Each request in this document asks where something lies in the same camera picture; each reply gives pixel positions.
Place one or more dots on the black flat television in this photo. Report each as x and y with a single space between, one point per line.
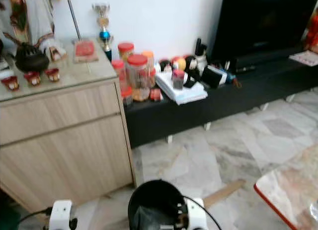
263 24

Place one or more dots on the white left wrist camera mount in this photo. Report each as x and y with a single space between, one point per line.
60 212

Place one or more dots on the marble table with red edge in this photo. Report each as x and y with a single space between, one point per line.
293 190

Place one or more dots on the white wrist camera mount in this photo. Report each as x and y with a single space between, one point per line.
197 215
60 212

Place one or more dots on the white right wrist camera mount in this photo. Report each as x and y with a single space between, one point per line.
197 215

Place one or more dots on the flat wooden stick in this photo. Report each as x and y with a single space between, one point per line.
224 192

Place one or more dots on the clear jar orange lid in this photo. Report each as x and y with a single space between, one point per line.
149 56

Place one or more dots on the black low TV bench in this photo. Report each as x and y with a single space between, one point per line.
228 98

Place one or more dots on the yellow jar red lid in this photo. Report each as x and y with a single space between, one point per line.
125 48

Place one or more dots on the light wooden cabinet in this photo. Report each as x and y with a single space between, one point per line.
64 135

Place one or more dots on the large clear jar red lid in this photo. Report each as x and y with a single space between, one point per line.
138 76

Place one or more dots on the small red box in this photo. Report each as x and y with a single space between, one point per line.
155 95

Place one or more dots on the black round rubbish bin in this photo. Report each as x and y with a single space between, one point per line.
154 197

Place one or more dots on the silver trophy with blue ball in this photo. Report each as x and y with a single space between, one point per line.
104 34

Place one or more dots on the small jar red lid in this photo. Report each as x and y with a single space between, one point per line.
118 68

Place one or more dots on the black box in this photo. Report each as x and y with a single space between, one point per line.
213 77

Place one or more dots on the dark green object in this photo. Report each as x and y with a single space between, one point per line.
7 212

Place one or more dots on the robed figurine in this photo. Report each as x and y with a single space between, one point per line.
36 14

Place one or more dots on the thin metal rod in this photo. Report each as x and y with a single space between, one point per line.
74 16

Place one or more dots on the red plaque on wooden base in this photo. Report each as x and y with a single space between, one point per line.
85 49

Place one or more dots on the small red cup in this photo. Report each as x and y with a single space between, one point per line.
10 83
33 78
52 74

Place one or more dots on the patterned white place mat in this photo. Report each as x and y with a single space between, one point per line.
305 58

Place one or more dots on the black cast iron teapot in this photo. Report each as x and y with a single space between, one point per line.
31 60

